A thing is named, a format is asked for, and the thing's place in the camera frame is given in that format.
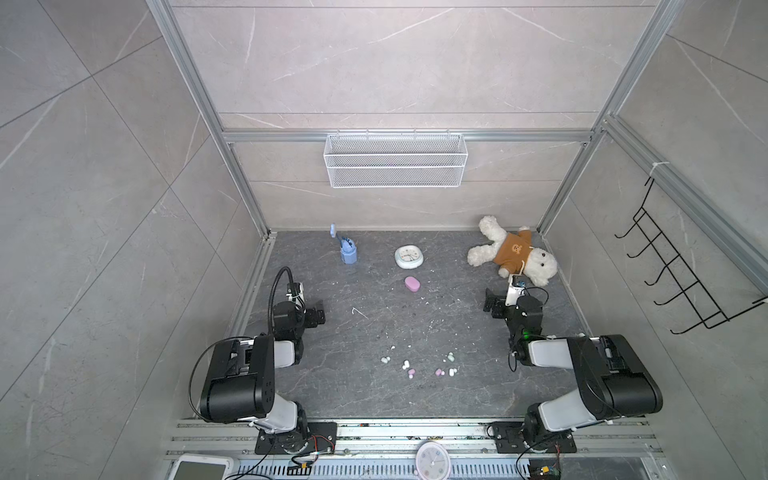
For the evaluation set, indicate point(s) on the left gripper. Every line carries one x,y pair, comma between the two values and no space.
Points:
312,315

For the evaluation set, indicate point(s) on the white wire basket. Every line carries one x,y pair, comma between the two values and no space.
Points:
404,160

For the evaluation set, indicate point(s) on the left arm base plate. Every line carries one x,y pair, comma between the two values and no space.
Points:
314,437

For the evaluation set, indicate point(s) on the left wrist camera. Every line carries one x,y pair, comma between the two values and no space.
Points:
295,293

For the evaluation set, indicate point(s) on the white tablet device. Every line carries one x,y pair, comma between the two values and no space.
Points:
203,467

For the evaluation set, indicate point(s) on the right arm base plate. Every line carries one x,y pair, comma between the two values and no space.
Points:
515,437

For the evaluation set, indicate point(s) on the white round clock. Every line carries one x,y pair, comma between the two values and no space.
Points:
432,462

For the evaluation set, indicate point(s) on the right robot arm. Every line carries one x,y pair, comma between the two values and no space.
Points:
611,380

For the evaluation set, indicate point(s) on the black wall hook rack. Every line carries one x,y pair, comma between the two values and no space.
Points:
708,313

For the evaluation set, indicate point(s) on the white teddy bear brown shirt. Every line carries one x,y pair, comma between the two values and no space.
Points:
513,253

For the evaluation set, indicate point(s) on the white round bowl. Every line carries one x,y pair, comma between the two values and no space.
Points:
409,257

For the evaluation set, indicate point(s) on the pink earbud case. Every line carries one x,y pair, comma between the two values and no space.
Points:
412,284

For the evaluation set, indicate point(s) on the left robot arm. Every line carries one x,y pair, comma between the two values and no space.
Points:
240,383

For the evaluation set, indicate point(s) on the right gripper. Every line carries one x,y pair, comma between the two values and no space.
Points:
495,303

